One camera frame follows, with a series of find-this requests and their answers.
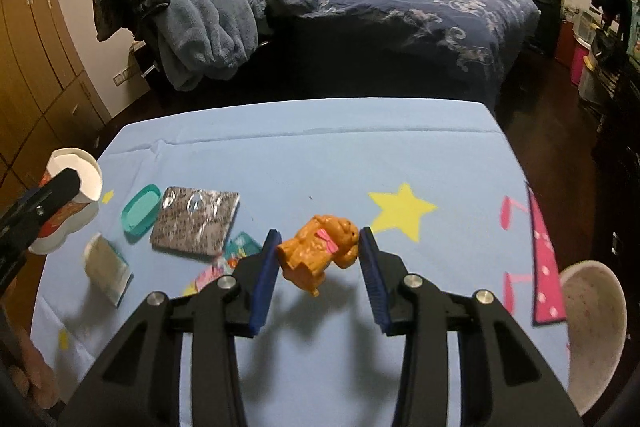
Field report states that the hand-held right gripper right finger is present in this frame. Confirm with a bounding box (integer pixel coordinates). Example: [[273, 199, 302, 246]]
[[359, 227, 586, 427]]

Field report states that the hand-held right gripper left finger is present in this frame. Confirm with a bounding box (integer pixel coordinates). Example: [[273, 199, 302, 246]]
[[57, 228, 283, 427]]

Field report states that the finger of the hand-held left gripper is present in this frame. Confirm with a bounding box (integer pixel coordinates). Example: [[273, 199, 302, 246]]
[[15, 167, 83, 243]]

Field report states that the red and white paper cup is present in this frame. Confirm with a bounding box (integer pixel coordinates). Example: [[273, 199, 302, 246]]
[[27, 148, 103, 255]]

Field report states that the colourful snack wrapper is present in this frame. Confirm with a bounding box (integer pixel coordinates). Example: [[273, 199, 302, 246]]
[[182, 231, 263, 298]]

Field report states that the orange toy dog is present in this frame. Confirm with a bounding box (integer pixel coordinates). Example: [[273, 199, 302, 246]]
[[276, 214, 360, 298]]

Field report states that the teal plastic lid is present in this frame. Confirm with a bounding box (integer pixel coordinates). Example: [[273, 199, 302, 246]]
[[121, 185, 162, 244]]

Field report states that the teal and white tissue packet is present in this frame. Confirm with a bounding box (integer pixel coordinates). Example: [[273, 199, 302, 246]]
[[82, 233, 133, 308]]

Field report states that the grey speckled plastic bag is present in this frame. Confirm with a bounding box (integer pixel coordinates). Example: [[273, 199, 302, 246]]
[[150, 186, 241, 264]]

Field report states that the white pink-dotted basin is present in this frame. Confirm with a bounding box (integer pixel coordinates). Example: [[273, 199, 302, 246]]
[[557, 259, 628, 418]]

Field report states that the person's left hand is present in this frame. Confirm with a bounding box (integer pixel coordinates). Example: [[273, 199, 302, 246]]
[[0, 322, 61, 410]]

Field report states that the blue star print tablecloth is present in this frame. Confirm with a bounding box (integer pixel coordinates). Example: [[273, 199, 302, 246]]
[[30, 97, 573, 427]]

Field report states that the brown wooden wardrobe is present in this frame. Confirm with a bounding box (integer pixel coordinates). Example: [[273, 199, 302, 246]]
[[0, 0, 111, 208]]

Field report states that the dark nightstand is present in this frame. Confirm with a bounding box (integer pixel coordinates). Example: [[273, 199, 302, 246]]
[[127, 42, 173, 108]]

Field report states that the grey-blue fleece blanket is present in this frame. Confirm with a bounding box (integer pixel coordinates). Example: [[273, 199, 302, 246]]
[[159, 0, 268, 92]]

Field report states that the dark wooden cabinet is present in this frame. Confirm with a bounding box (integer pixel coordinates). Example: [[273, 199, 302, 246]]
[[590, 57, 640, 408]]

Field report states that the bed with blue duvet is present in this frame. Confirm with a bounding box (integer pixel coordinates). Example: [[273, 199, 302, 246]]
[[215, 0, 541, 108]]

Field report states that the pink bin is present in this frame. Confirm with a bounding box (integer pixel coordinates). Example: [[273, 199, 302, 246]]
[[570, 44, 591, 85]]

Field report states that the red box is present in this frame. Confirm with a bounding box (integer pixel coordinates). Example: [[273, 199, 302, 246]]
[[555, 19, 576, 68]]

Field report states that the black suitcase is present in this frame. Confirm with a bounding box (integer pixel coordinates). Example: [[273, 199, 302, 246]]
[[520, 0, 563, 58]]

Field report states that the teal fabric bag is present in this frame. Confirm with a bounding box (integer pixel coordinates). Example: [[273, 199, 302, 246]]
[[625, 0, 640, 58]]

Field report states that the dark bed frame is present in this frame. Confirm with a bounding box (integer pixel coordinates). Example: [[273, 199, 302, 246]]
[[235, 17, 501, 108]]

